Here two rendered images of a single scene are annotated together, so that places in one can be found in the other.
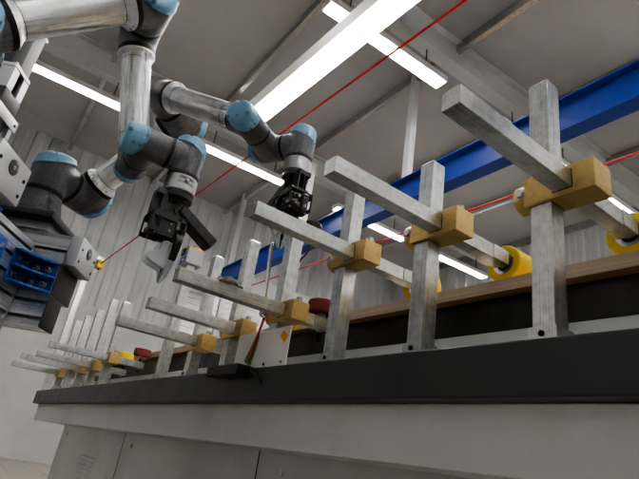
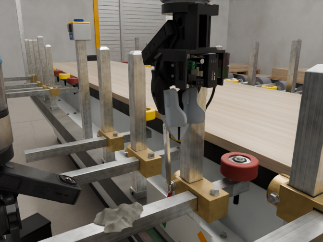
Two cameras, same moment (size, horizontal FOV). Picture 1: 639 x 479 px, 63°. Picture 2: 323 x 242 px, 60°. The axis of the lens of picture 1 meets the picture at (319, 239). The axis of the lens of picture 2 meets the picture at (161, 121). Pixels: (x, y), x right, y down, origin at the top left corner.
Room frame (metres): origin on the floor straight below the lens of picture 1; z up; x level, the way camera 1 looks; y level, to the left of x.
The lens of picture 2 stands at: (0.80, 0.11, 1.16)
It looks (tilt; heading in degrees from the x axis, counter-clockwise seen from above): 17 degrees down; 2
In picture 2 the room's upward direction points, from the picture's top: straight up
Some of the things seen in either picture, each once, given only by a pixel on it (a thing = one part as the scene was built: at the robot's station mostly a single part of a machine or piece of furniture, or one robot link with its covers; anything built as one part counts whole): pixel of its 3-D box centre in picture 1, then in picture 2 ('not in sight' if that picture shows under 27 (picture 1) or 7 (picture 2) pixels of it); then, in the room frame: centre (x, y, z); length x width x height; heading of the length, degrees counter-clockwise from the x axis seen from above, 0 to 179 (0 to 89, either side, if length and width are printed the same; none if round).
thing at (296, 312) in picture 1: (286, 314); (198, 192); (1.33, 0.05, 0.85); 0.14 x 0.06 x 0.05; 34
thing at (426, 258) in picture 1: (425, 269); not in sight; (0.93, -0.21, 0.87); 0.04 x 0.04 x 0.48; 34
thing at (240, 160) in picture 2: (320, 320); (237, 180); (1.37, -0.04, 0.85); 0.08 x 0.08 x 0.11
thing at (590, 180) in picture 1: (559, 190); not in sight; (0.70, -0.36, 0.95); 0.14 x 0.06 x 0.05; 34
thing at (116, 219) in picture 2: (230, 280); (120, 212); (1.21, 0.20, 0.87); 0.09 x 0.07 x 0.02; 124
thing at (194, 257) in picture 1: (191, 258); (79, 31); (1.97, 0.49, 1.18); 0.07 x 0.07 x 0.08; 34
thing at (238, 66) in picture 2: not in sight; (221, 67); (9.98, -1.44, 0.23); 2.42 x 0.76 x 0.17; 123
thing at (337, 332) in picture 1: (343, 282); (299, 237); (1.13, -0.07, 0.89); 0.04 x 0.04 x 0.48; 34
